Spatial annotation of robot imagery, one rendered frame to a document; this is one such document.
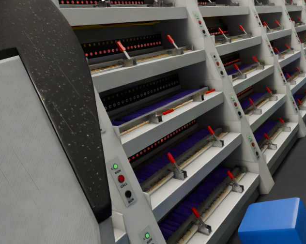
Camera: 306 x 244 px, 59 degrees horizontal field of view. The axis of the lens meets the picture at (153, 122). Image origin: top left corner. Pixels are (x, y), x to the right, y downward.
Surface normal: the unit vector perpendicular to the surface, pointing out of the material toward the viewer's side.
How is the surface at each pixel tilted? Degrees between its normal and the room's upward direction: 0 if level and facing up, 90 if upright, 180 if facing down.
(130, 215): 90
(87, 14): 111
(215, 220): 20
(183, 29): 90
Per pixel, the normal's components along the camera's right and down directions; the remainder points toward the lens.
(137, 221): 0.66, -0.27
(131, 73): 0.77, 0.07
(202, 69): -0.63, 0.31
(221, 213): -0.15, -0.95
